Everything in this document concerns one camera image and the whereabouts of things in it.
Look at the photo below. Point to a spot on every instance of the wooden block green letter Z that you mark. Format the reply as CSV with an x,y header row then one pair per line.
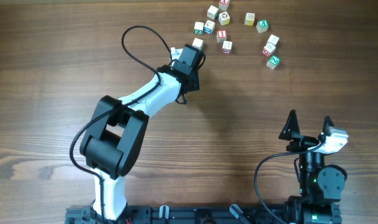
x,y
273,62

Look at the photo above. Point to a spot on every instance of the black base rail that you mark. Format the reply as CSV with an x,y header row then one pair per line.
x,y
192,215

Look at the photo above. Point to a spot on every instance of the wooden block red bottom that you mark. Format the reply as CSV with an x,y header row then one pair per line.
x,y
227,47

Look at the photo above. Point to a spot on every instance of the wooden block green Z side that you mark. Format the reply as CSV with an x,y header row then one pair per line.
x,y
198,28

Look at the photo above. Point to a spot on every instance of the wooden block red letter X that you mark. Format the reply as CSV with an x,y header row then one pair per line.
x,y
224,4

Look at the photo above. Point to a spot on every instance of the wooden block yellow picture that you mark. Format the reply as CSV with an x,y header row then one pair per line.
x,y
224,18

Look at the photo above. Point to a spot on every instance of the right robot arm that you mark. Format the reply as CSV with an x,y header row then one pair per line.
x,y
320,184

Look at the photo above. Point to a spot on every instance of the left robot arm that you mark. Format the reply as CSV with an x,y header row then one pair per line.
x,y
112,142

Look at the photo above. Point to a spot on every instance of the wooden block blue picture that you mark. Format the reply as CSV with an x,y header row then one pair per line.
x,y
209,27

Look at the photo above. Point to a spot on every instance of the wooden block red letter I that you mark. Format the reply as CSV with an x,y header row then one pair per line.
x,y
221,36

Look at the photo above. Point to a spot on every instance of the plain pale wooden block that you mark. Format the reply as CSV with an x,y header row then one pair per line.
x,y
273,39

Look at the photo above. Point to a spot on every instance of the wooden block red letter side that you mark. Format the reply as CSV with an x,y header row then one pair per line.
x,y
268,49

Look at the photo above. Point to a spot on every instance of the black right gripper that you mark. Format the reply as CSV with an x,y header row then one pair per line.
x,y
301,142

